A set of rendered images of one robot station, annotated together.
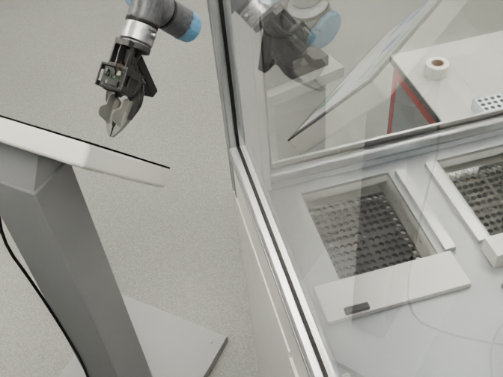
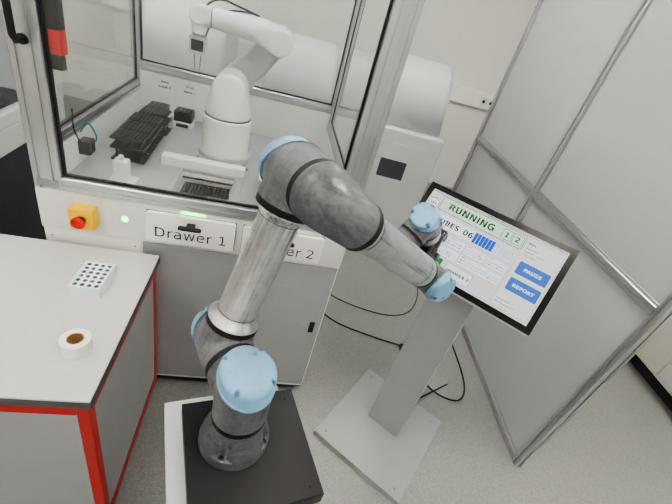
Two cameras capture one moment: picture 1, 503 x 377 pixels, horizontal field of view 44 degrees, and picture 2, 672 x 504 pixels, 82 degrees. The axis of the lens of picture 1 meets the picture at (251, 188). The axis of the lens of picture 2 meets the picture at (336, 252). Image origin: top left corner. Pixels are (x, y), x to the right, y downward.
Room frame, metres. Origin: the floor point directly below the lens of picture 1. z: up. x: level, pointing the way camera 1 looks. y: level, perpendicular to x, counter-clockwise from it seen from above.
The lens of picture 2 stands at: (2.19, -0.09, 1.65)
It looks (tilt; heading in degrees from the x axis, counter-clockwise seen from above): 33 degrees down; 175
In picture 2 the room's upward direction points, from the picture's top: 17 degrees clockwise
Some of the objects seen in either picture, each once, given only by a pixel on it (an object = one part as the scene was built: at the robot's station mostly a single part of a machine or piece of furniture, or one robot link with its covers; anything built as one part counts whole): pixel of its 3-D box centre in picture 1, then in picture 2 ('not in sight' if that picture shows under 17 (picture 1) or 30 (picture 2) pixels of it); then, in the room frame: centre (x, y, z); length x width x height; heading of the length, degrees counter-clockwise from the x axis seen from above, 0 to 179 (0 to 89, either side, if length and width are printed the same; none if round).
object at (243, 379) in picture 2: not in sight; (243, 386); (1.70, -0.15, 0.96); 0.13 x 0.12 x 0.14; 36
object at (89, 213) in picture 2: not in sight; (83, 217); (1.16, -0.82, 0.88); 0.07 x 0.05 x 0.07; 100
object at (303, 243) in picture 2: not in sight; (282, 245); (1.02, -0.19, 0.87); 0.29 x 0.02 x 0.11; 100
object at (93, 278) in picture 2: not in sight; (93, 278); (1.32, -0.70, 0.78); 0.12 x 0.08 x 0.04; 9
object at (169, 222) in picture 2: not in sight; (191, 231); (1.08, -0.50, 0.87); 0.29 x 0.02 x 0.11; 100
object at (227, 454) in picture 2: not in sight; (236, 423); (1.71, -0.15, 0.85); 0.15 x 0.15 x 0.10
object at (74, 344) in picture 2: not in sight; (76, 343); (1.55, -0.60, 0.78); 0.07 x 0.07 x 0.04
